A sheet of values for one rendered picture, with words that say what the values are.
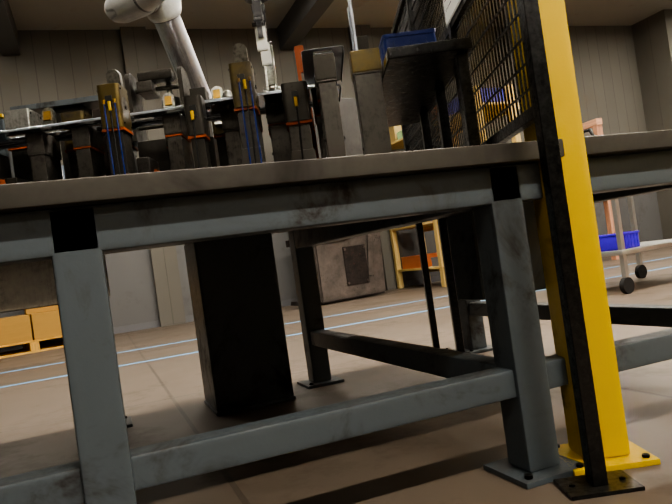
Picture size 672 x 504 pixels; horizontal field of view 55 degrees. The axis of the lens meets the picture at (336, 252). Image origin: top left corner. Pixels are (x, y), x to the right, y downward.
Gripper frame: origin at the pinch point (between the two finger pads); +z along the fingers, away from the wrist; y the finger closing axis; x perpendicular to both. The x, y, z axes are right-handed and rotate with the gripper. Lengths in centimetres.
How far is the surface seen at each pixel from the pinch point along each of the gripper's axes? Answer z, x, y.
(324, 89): 23.2, 14.6, 40.3
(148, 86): 0.0, -38.6, -15.4
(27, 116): 5, -76, -11
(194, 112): 19.4, -19.2, 20.7
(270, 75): 2.0, 0.1, -14.6
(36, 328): 89, -296, -483
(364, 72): 14.0, 26.7, 17.1
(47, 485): 92, -40, 84
